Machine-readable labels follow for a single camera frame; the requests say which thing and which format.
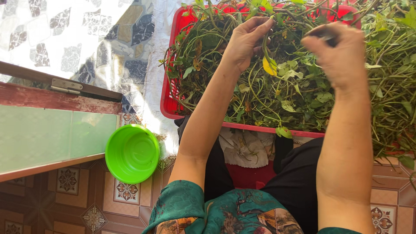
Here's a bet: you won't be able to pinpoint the person's right hand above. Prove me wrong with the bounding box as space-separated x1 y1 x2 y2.
301 21 370 92

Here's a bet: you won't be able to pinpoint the person's left hand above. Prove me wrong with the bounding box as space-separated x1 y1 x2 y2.
223 16 277 74

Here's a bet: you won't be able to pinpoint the small dark knife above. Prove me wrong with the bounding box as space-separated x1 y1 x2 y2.
305 27 339 47

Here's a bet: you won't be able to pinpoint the green stem with yellow leaf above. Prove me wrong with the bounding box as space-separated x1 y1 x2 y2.
262 32 279 77

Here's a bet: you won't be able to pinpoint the heap of unsorted green vines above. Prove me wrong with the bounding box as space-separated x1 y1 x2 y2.
357 0 416 170

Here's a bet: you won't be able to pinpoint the heap of picked green stems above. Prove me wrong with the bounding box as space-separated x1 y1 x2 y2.
159 0 368 139

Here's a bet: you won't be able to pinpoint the red plastic basket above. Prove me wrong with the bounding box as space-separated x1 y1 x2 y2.
160 3 362 139

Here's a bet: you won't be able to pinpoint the white printed cloth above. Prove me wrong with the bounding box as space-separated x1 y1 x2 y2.
218 127 277 169

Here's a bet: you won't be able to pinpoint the red plastic stool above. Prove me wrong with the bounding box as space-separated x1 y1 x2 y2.
226 161 277 190

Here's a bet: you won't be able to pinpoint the black trousers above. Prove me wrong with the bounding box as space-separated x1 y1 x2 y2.
174 115 325 234

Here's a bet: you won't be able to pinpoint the green plastic bowl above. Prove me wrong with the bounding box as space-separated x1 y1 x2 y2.
105 124 161 185

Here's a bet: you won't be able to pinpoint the green patterned blouse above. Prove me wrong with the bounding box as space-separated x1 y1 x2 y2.
142 180 363 234

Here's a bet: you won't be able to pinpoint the metal door hinge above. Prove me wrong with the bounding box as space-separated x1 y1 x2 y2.
50 78 84 96

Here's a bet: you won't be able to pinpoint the wooden door with glass pane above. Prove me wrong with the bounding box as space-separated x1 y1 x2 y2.
0 60 124 183

